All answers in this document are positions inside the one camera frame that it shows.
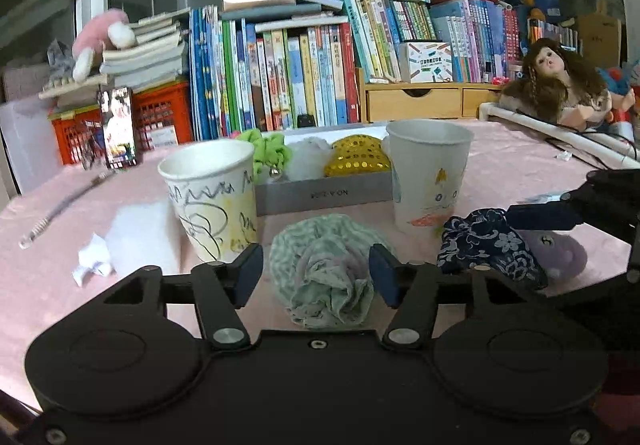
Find flexible metal hose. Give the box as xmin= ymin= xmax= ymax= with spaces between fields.
xmin=19 ymin=170 xmax=120 ymax=250

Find row of leaning green books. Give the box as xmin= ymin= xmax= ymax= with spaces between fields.
xmin=340 ymin=0 xmax=436 ymax=82

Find row of blue books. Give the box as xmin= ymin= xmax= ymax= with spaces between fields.
xmin=429 ymin=0 xmax=521 ymax=83

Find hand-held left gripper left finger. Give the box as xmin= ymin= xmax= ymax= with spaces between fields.
xmin=97 ymin=241 xmax=265 ymax=351

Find white plastic pipe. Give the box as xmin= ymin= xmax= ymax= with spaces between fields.
xmin=477 ymin=102 xmax=640 ymax=171

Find smartphone with lit screen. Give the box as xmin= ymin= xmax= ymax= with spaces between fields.
xmin=97 ymin=86 xmax=143 ymax=170

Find pink tablecloth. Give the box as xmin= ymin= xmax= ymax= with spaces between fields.
xmin=0 ymin=118 xmax=640 ymax=413

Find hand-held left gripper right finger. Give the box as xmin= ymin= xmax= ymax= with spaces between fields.
xmin=369 ymin=243 xmax=543 ymax=350

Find grey shallow cardboard box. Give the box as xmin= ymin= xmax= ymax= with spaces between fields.
xmin=252 ymin=124 xmax=396 ymax=217

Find blue cat plush toy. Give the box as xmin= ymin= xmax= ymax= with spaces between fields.
xmin=595 ymin=60 xmax=640 ymax=116

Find large white paper cup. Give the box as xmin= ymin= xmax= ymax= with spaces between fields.
xmin=385 ymin=120 xmax=475 ymax=238

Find black cable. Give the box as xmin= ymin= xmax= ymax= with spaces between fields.
xmin=545 ymin=122 xmax=640 ymax=171

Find scribbled paper cup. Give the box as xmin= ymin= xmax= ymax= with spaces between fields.
xmin=157 ymin=140 xmax=258 ymax=263

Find green scrunchie with bell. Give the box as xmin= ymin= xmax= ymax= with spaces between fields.
xmin=236 ymin=129 xmax=293 ymax=185

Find stack of worn paperbacks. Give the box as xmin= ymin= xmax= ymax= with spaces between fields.
xmin=99 ymin=8 xmax=192 ymax=91

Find row of upright picture books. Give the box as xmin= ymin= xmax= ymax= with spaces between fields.
xmin=189 ymin=5 xmax=361 ymax=141

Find purple plush toy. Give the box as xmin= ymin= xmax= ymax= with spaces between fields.
xmin=517 ymin=229 xmax=588 ymax=283

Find flat hardcover books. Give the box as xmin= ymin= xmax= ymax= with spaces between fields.
xmin=220 ymin=0 xmax=351 ymax=23

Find brown-haired doll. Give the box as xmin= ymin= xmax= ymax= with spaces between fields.
xmin=500 ymin=38 xmax=637 ymax=131

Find red plastic crate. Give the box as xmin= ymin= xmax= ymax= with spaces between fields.
xmin=50 ymin=80 xmax=196 ymax=166

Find gold sequin heart pillow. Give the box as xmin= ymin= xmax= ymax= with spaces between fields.
xmin=322 ymin=135 xmax=392 ymax=178

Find pink plush rabbit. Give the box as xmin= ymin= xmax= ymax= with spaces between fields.
xmin=71 ymin=8 xmax=137 ymax=83

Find wooden drawer organizer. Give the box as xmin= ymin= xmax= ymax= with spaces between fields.
xmin=356 ymin=68 xmax=506 ymax=123

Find row of thin colourful books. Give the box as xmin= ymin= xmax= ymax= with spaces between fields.
xmin=525 ymin=18 xmax=583 ymax=53

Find crumpled white paper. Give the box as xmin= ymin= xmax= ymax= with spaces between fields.
xmin=71 ymin=232 xmax=115 ymax=287

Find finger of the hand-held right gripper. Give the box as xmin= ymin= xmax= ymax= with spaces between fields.
xmin=506 ymin=169 xmax=640 ymax=246
xmin=544 ymin=269 xmax=640 ymax=331

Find brown cardboard box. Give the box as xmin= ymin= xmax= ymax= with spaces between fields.
xmin=570 ymin=0 xmax=626 ymax=68

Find white fluffy scrunchie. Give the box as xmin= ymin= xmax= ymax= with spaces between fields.
xmin=289 ymin=136 xmax=335 ymax=181

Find green patterned cloth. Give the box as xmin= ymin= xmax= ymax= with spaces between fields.
xmin=270 ymin=215 xmax=381 ymax=330

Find grey cloth toy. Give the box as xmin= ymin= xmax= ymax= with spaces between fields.
xmin=46 ymin=39 xmax=77 ymax=86

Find white printed carton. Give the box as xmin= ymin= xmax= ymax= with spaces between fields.
xmin=399 ymin=41 xmax=455 ymax=85

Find navy floral scrunchie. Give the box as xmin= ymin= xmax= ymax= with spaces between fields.
xmin=436 ymin=208 xmax=550 ymax=291

